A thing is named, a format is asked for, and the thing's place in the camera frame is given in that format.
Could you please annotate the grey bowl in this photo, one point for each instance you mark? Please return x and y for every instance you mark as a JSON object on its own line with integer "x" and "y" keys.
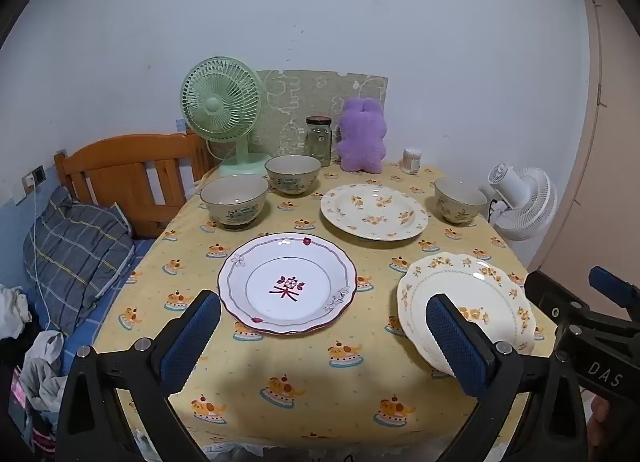
{"x": 234, "y": 202}

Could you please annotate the glass jar with dark lid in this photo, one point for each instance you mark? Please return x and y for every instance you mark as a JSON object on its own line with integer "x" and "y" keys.
{"x": 318, "y": 142}

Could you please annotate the white fan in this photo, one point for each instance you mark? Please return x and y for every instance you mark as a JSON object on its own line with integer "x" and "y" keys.
{"x": 525, "y": 207}

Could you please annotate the wall socket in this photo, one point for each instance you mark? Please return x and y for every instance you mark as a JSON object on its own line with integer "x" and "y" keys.
{"x": 34, "y": 178}

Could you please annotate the beige door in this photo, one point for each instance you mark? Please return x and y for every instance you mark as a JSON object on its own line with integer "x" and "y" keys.
{"x": 610, "y": 142}

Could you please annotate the grey plaid pillow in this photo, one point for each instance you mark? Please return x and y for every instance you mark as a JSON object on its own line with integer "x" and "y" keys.
{"x": 75, "y": 252}

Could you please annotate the grey white garment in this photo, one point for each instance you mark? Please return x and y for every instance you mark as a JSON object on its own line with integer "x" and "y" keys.
{"x": 45, "y": 372}

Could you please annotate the beige bowl with green print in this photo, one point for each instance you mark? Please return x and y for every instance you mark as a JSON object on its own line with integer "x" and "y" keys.
{"x": 292, "y": 174}

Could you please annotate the person's right hand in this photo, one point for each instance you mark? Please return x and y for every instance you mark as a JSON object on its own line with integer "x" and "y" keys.
{"x": 599, "y": 417}

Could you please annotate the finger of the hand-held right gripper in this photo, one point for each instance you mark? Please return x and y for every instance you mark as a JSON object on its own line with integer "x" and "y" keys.
{"x": 550, "y": 292}
{"x": 615, "y": 287}

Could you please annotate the green table fan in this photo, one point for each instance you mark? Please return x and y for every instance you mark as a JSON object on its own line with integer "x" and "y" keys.
{"x": 220, "y": 102}

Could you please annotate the cream floral bowl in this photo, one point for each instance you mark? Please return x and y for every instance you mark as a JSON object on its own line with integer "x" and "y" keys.
{"x": 460, "y": 202}

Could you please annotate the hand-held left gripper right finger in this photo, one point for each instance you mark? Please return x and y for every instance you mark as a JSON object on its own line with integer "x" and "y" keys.
{"x": 457, "y": 342}

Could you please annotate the cotton swab container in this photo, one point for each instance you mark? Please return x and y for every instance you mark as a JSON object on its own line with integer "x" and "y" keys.
{"x": 412, "y": 162}

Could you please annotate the dark clothes pile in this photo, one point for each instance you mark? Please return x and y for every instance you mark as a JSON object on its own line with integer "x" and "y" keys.
{"x": 10, "y": 392}

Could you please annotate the scalloped cream floral plate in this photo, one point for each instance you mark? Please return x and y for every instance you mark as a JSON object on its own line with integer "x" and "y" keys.
{"x": 480, "y": 287}

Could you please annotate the yellow printed tablecloth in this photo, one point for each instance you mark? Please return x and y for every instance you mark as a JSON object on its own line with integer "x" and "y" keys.
{"x": 300, "y": 382}

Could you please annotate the white cloth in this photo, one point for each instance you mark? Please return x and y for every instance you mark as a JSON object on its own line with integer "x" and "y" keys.
{"x": 12, "y": 312}

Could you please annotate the purple plush toy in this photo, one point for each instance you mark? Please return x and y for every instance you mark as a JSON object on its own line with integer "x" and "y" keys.
{"x": 360, "y": 137}

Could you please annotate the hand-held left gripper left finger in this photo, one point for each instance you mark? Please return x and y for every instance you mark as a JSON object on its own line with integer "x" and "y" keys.
{"x": 192, "y": 337}

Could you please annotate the round cream floral plate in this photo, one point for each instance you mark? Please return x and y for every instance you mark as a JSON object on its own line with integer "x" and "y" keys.
{"x": 374, "y": 212}

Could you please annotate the green patterned board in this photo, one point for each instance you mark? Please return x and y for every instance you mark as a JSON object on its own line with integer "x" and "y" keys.
{"x": 300, "y": 92}

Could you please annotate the white plate with red print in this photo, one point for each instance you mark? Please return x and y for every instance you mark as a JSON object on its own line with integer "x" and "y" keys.
{"x": 287, "y": 287}

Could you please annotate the wooden headboard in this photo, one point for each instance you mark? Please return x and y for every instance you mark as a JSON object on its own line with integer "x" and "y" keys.
{"x": 125, "y": 157}

